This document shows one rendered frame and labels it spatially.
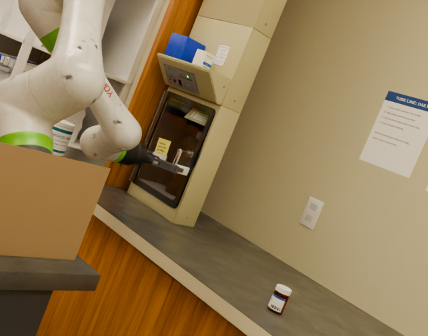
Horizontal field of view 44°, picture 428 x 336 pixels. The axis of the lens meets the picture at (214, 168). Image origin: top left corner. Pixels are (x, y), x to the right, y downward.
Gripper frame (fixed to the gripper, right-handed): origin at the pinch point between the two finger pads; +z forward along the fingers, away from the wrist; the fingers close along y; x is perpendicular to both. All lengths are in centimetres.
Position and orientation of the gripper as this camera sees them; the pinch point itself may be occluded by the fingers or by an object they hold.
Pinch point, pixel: (174, 165)
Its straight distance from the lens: 197.2
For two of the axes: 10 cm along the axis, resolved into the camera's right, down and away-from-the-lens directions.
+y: -6.5, -3.3, 6.8
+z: 6.6, 2.0, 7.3
